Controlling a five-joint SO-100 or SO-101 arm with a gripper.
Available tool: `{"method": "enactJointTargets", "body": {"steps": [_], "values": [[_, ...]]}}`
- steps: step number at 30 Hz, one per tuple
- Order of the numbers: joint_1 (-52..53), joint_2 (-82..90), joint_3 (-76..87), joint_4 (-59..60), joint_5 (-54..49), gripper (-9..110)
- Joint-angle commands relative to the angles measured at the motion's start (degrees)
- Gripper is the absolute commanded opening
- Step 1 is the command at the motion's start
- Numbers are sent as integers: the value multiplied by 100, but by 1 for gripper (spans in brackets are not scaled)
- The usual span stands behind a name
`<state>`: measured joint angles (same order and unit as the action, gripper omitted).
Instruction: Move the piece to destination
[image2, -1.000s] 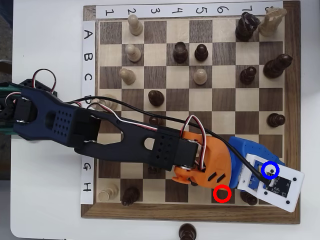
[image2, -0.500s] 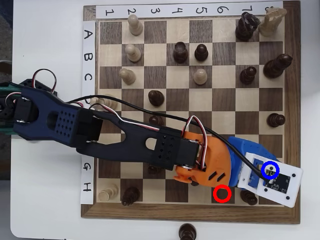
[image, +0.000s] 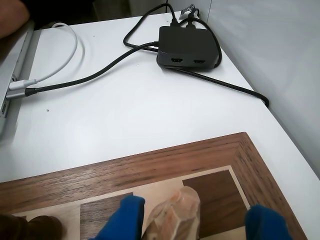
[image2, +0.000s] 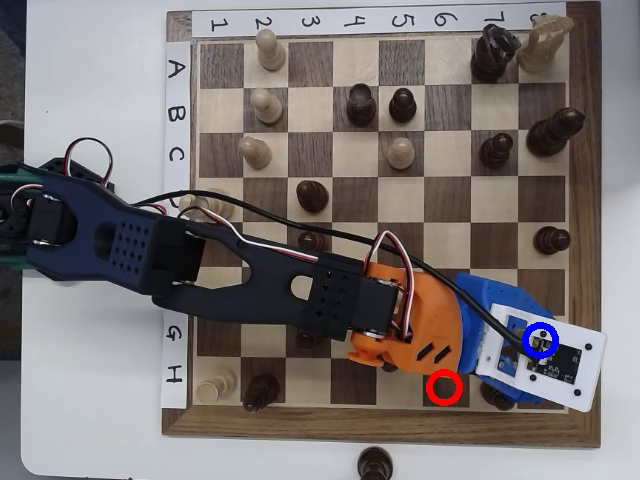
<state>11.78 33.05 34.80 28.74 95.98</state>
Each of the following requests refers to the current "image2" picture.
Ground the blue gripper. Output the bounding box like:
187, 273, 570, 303
454, 272, 554, 405

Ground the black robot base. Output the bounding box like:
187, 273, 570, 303
19, 157, 117, 194

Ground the dark wooden chess piece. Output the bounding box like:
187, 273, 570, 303
357, 446, 395, 480

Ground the wooden chess board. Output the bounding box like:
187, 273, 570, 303
162, 1, 601, 449

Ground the dark wooden bishop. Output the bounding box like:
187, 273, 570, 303
524, 107, 586, 158

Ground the light wooden pawn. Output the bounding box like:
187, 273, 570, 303
255, 28, 288, 72
248, 87, 284, 125
237, 135, 274, 170
387, 136, 416, 171

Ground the dark pawn at B4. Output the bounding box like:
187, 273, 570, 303
346, 82, 378, 128

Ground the dark wooden knight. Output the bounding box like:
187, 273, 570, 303
469, 22, 522, 85

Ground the dark wooden king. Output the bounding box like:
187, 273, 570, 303
242, 372, 281, 414

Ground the light wooden bishop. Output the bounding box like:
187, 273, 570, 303
178, 187, 235, 224

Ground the light wooden rook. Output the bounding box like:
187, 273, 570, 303
195, 368, 239, 405

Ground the white number label strip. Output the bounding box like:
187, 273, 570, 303
191, 2, 567, 39

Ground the white letter label strip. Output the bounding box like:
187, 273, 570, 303
160, 40, 192, 409

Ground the green table clamp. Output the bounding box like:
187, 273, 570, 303
0, 163, 39, 274

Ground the brown blurry background object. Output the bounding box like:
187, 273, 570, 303
0, 118, 25, 149

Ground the white camera mount with board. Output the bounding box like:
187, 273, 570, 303
473, 302, 608, 414

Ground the red white black servo cable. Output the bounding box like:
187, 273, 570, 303
64, 137, 115, 189
364, 230, 416, 344
177, 205, 321, 264

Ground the black camera cable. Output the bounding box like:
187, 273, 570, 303
129, 189, 539, 359

